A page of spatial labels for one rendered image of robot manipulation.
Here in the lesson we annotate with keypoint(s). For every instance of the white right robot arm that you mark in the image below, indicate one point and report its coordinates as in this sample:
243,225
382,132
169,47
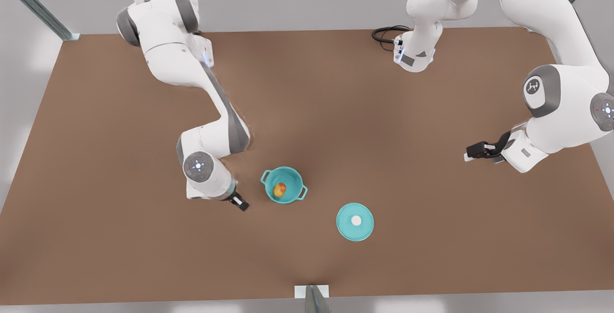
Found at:
172,58

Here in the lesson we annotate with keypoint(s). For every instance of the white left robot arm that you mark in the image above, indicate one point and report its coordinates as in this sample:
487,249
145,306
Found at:
561,54

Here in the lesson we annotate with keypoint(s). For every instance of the yellow-red potato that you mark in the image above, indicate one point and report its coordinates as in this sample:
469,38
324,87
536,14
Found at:
279,189

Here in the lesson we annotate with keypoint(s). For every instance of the teal pot lid white knob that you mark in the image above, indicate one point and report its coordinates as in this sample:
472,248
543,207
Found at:
348,229

